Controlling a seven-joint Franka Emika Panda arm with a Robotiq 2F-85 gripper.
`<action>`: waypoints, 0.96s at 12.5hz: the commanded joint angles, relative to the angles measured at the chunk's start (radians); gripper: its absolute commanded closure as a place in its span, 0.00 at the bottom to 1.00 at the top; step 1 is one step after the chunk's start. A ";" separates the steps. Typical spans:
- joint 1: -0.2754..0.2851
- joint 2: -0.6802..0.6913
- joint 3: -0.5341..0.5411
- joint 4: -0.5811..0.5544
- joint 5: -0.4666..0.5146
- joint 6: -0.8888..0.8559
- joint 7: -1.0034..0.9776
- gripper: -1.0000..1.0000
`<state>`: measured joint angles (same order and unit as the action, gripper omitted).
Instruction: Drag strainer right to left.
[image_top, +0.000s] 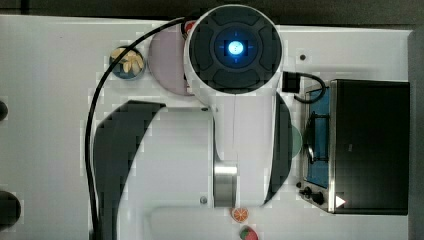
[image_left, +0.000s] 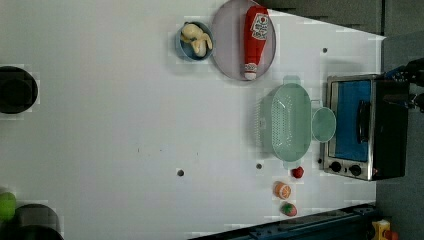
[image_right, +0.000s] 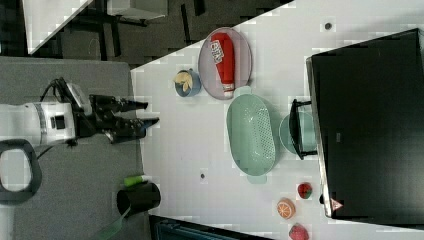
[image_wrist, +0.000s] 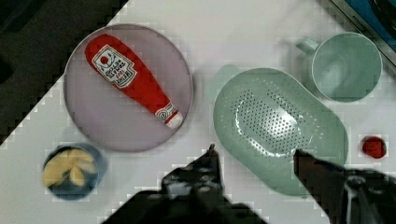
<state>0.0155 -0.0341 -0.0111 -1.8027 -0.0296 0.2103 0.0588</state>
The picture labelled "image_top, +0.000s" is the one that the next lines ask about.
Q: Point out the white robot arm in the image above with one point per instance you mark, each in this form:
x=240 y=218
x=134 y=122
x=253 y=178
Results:
x=238 y=152

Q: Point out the pink round plate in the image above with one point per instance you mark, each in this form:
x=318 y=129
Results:
x=165 y=60

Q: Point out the green cup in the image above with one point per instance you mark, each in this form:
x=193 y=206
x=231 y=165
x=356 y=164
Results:
x=297 y=141

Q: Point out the red ketchup bottle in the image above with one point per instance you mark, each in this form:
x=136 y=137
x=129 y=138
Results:
x=189 y=26

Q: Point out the yellow toy in bowl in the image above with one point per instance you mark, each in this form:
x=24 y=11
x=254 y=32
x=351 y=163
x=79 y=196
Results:
x=132 y=62

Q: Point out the orange slice toy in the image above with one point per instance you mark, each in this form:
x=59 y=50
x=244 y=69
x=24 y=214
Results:
x=239 y=215

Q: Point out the blue bowl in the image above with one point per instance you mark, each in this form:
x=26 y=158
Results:
x=119 y=72

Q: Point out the red strawberry toy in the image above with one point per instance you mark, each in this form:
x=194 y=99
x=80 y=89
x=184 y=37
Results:
x=247 y=233

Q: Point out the black toaster oven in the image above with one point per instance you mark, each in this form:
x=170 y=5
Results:
x=355 y=153

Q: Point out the black cylinder upper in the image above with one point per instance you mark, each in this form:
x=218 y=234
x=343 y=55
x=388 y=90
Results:
x=3 y=110

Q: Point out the black cylinder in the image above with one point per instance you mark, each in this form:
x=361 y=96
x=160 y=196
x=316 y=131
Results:
x=10 y=209
x=3 y=110

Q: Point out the black cylinder lower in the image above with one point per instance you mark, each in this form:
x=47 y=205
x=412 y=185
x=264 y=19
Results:
x=10 y=209

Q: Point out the black plug with cable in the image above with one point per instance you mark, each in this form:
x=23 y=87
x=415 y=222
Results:
x=291 y=83

